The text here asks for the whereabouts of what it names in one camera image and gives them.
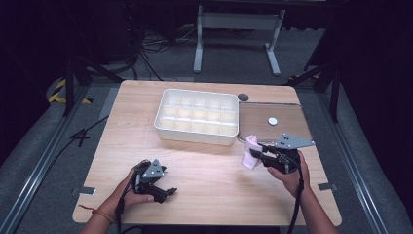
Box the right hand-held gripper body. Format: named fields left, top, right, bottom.
left=261, top=133, right=317, bottom=176

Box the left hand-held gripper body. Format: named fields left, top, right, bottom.
left=133, top=158, right=168, bottom=196

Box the pink sock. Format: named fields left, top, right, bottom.
left=240, top=135, right=264, bottom=171

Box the person's right hand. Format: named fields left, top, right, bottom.
left=267, top=149, right=312, bottom=199

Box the person's left hand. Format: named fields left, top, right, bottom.
left=110, top=167, right=156, bottom=213

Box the clear lid with white knob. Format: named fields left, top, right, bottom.
left=237, top=101, right=315, bottom=145

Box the grey tape piece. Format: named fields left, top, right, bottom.
left=317, top=182, right=339, bottom=192
left=71, top=186, right=97, bottom=197

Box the white divided storage box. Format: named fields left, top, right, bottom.
left=153, top=88, right=241, bottom=146

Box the black tape floor mark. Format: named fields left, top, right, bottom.
left=69, top=128, right=92, bottom=148

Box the black metal stand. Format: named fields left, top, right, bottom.
left=284, top=61, right=342, bottom=124
left=61, top=3, right=125, bottom=117

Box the yellow black floor tape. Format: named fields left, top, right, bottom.
left=47, top=78, right=94, bottom=105

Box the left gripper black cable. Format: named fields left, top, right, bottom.
left=115, top=160, right=151, bottom=234

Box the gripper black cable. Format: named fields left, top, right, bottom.
left=115, top=160, right=151, bottom=234
left=276, top=152, right=305, bottom=234

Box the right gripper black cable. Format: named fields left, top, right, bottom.
left=276, top=152, right=305, bottom=234

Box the red string bracelet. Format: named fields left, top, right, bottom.
left=78, top=203, right=115, bottom=225

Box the aluminium floor rail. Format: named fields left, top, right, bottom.
left=0, top=85, right=91, bottom=234
left=316, top=92, right=391, bottom=234

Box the black floor cable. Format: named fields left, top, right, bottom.
left=13, top=115, right=110, bottom=234

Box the bundle of black cables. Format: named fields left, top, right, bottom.
left=125, top=19, right=199, bottom=82

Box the white metal table frame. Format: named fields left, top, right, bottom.
left=193, top=4, right=286, bottom=77

